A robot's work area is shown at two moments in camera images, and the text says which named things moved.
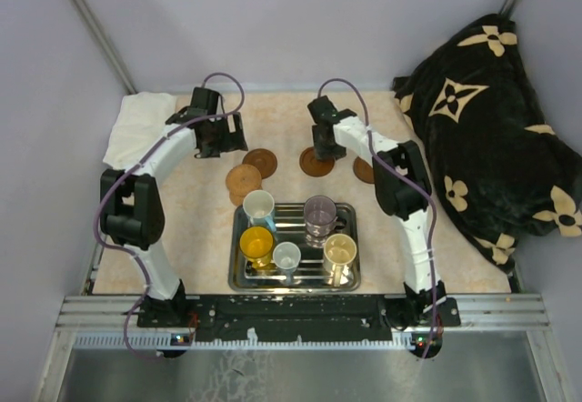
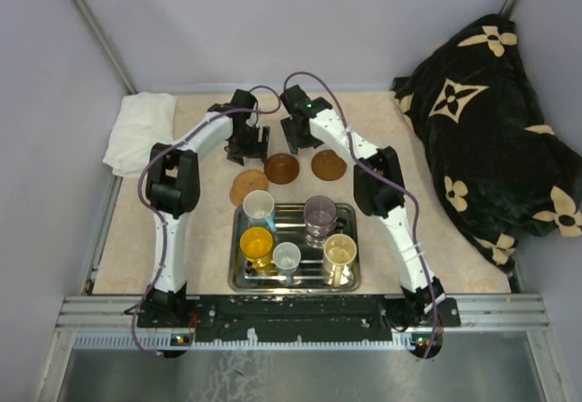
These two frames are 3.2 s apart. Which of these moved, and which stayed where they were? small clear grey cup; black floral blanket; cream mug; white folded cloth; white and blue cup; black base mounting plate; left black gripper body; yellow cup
Moved: left black gripper body
Stayed: black base mounting plate; yellow cup; small clear grey cup; black floral blanket; white folded cloth; cream mug; white and blue cup
